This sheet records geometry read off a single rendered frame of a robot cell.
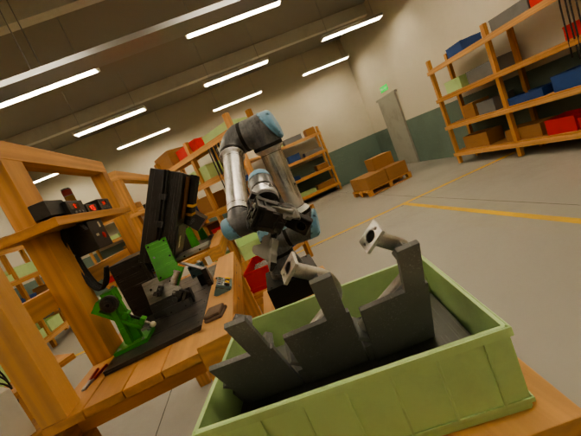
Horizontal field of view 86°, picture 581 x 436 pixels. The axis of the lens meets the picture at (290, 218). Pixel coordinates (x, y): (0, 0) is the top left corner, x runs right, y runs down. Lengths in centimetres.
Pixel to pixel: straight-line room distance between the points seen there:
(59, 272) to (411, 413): 146
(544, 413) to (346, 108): 1110
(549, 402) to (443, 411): 18
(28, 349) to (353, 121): 1095
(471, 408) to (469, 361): 10
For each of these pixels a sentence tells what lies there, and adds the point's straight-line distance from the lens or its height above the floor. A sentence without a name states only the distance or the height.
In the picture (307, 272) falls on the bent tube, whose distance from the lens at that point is 63.
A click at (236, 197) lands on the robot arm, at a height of 133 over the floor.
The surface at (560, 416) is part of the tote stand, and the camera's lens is 78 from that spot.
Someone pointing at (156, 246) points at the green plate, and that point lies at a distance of 183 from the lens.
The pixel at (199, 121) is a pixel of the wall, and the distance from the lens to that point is 1092.
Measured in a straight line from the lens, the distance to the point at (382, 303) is 69.
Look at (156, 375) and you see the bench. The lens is 130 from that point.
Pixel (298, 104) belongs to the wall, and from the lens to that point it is 1116.
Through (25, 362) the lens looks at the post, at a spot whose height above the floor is 111.
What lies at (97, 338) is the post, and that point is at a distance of 174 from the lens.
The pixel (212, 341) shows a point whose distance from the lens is 122.
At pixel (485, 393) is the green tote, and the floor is 85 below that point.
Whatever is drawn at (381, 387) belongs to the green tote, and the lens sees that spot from 66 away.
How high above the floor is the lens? 135
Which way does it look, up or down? 9 degrees down
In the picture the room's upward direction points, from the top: 23 degrees counter-clockwise
